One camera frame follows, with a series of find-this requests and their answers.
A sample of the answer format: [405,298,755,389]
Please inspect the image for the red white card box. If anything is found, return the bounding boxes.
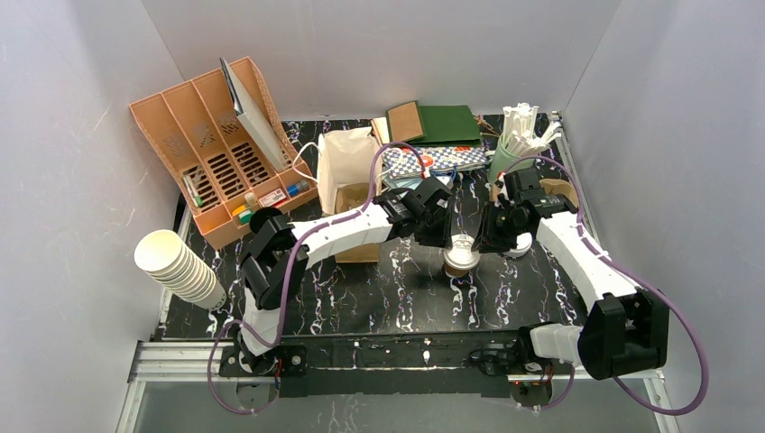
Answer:
[258,189,289,208]

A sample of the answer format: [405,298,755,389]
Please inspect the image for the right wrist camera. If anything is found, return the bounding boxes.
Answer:
[493,180,512,202]

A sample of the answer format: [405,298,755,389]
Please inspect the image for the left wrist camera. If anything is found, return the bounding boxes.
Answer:
[432,175,453,189]

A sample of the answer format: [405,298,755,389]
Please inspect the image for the cream and blue bags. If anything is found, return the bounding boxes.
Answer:
[371,116,391,145]

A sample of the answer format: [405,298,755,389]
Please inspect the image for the green paper bag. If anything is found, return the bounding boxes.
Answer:
[385,101,481,147]

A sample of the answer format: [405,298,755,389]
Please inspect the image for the kraft paper takeout bag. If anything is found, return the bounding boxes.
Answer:
[294,127,391,268]

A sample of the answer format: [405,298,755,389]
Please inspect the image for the green cup with straws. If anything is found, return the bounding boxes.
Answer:
[487,103,562,182]

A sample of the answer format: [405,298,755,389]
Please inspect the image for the stack of pulp cup carriers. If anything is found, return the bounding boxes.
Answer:
[490,179,579,207]

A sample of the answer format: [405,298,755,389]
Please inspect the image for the stack of white cup lids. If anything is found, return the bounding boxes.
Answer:
[503,233,533,259]

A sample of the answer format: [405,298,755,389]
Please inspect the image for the stack of white paper cups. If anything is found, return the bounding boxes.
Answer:
[134,229,227,310]

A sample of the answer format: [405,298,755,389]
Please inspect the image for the single white cup lid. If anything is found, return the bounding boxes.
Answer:
[442,234,481,272]

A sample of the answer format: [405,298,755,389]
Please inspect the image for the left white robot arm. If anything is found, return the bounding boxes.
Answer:
[235,177,453,370]

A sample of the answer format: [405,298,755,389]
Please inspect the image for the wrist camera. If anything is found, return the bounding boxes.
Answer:
[493,180,512,202]
[432,175,453,189]

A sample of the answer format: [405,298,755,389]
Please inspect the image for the orange plastic desk organizer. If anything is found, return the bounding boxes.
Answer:
[129,57,318,250]

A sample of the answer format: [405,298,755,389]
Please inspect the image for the blue checkered paper bag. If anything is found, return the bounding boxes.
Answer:
[382,146,488,180]

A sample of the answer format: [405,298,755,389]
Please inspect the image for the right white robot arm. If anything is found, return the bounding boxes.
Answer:
[473,168,669,380]

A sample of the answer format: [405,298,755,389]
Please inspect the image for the white board in organizer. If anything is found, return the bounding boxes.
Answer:
[219,58,287,172]

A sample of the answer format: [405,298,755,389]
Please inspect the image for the green pen in organizer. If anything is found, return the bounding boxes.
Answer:
[182,175,204,208]

